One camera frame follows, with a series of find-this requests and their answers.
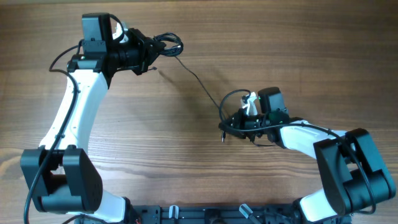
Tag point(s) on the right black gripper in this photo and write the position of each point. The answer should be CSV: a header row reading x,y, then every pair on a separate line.
x,y
239,121

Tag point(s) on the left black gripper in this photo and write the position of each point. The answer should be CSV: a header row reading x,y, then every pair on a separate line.
x,y
148,53

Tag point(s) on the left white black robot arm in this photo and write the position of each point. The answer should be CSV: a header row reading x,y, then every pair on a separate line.
x,y
59,174

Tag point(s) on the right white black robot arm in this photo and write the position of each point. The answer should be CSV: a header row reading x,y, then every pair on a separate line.
x,y
353,174

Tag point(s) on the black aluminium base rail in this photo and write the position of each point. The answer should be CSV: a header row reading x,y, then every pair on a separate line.
x,y
217,214

